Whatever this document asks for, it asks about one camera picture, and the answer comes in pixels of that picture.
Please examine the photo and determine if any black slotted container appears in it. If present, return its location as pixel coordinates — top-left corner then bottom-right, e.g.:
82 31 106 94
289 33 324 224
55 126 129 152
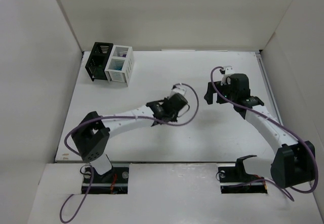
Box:
85 42 113 81

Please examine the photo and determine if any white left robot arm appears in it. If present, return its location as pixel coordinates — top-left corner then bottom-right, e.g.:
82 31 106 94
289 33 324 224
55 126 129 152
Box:
71 93 188 178

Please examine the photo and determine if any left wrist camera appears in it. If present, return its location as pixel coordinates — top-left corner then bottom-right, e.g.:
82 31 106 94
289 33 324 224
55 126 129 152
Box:
169 83 187 97

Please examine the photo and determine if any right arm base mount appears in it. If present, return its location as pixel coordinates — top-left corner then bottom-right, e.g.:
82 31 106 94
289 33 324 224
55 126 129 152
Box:
215 155 268 194

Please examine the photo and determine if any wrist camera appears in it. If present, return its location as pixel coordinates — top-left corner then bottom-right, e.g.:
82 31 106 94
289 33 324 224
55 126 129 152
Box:
220 66 235 85
169 83 187 97

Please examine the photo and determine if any teal lego brick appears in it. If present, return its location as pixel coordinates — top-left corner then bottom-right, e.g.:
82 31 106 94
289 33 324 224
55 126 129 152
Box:
114 66 123 71

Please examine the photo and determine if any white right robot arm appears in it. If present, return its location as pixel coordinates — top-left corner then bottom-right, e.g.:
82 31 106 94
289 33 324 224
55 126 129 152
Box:
204 70 319 194

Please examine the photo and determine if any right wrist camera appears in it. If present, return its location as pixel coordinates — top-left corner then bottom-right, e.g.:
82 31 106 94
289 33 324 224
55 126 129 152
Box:
220 66 235 85

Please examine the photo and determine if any white slotted container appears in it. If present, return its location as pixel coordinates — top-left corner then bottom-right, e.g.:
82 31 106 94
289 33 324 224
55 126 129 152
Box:
105 45 135 86

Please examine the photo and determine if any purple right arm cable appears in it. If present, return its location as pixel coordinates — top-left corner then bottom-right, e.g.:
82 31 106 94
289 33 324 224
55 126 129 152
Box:
210 66 319 201

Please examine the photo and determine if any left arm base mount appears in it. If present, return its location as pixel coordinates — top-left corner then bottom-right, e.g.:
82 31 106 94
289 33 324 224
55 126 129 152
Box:
79 163 130 195

